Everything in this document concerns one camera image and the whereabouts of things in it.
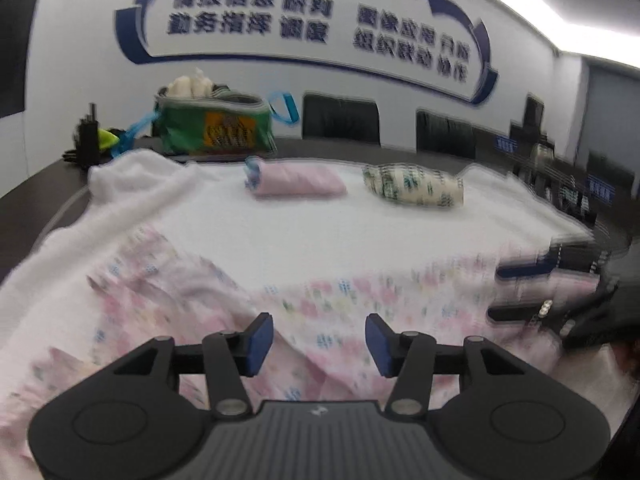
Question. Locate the blue wall sign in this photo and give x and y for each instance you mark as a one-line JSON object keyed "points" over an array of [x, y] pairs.
{"points": [[310, 25]]}

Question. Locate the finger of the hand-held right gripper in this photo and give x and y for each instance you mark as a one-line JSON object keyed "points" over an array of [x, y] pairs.
{"points": [[525, 312], [530, 271]]}

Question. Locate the white fluffy towel blanket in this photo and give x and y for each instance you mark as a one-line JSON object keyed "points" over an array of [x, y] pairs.
{"points": [[250, 220]]}

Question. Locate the pink floral garment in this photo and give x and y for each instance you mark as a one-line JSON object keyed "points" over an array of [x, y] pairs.
{"points": [[200, 310]]}

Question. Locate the yellow-green cloth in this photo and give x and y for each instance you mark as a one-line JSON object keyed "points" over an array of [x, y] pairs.
{"points": [[107, 140]]}

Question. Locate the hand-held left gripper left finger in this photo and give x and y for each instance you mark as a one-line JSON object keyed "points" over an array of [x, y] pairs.
{"points": [[260, 345]]}

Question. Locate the cream garment with teal flowers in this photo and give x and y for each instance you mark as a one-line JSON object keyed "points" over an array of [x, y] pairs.
{"points": [[415, 185]]}

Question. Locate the cream cloth in bag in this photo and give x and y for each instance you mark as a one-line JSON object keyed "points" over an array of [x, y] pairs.
{"points": [[190, 82]]}

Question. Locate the black wall screen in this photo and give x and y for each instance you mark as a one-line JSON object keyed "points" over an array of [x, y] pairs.
{"points": [[17, 35]]}

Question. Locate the pink folded cloth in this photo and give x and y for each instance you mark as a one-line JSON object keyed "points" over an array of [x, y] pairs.
{"points": [[300, 180]]}

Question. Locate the black office chair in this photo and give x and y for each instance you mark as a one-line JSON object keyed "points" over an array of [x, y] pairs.
{"points": [[445, 135], [340, 117]]}

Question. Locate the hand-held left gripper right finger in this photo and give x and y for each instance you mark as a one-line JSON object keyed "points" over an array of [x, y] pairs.
{"points": [[380, 345]]}

